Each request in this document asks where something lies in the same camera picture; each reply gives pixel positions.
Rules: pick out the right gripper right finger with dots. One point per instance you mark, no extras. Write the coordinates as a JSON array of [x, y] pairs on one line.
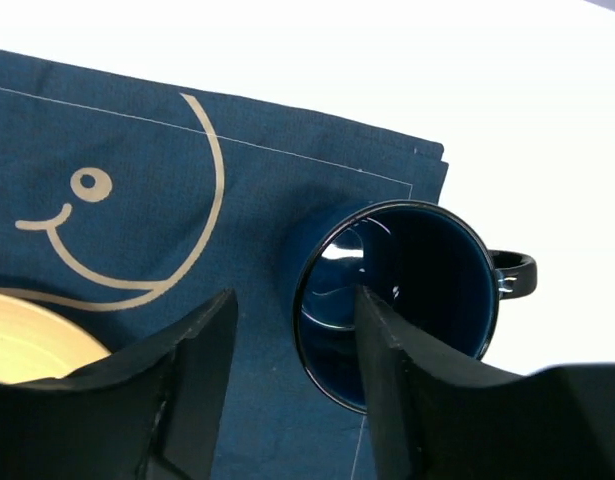
[[436, 413]]

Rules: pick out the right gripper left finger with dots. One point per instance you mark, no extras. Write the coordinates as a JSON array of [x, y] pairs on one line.
[[149, 411]]

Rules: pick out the yellow plate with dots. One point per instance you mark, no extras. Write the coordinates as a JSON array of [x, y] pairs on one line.
[[36, 343]]

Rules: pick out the dark blue cup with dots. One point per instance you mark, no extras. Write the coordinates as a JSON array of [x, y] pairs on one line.
[[422, 260]]

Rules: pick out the dark blue cloth placemat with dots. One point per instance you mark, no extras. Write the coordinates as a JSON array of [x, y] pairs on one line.
[[125, 203]]

